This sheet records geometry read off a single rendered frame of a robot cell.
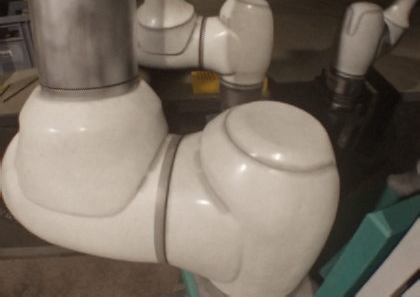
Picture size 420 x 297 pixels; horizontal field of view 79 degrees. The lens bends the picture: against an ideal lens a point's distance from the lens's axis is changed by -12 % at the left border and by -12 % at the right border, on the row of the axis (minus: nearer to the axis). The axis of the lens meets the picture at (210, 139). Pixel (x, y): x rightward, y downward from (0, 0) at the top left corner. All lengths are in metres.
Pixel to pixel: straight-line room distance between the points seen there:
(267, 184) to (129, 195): 0.13
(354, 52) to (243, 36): 0.27
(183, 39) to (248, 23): 0.11
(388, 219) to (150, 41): 0.43
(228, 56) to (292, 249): 0.35
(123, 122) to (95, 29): 0.08
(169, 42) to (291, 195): 0.35
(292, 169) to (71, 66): 0.20
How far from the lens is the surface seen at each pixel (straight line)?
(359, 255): 0.34
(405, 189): 0.70
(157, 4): 0.49
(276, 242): 0.27
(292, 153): 0.24
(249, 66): 0.52
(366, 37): 0.67
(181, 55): 0.52
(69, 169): 0.27
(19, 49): 1.30
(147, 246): 0.30
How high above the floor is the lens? 1.13
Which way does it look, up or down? 36 degrees down
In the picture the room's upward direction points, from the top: 3 degrees clockwise
